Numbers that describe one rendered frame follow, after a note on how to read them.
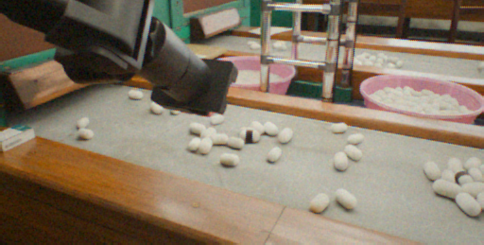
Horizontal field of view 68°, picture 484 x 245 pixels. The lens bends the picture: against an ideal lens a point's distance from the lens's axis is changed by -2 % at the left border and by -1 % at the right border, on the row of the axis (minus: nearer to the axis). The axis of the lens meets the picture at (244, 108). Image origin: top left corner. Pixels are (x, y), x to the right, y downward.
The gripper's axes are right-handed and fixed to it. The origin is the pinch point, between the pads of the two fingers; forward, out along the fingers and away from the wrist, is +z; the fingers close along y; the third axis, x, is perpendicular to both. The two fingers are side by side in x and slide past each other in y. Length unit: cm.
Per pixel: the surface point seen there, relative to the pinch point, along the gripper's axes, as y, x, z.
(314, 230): -16.8, 13.3, -0.2
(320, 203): -16.1, 9.9, 5.2
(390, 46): -17, -52, 80
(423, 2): -26, -171, 233
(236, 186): -3.0, 10.4, 6.7
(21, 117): 50, 8, 8
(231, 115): 9.6, -4.4, 24.3
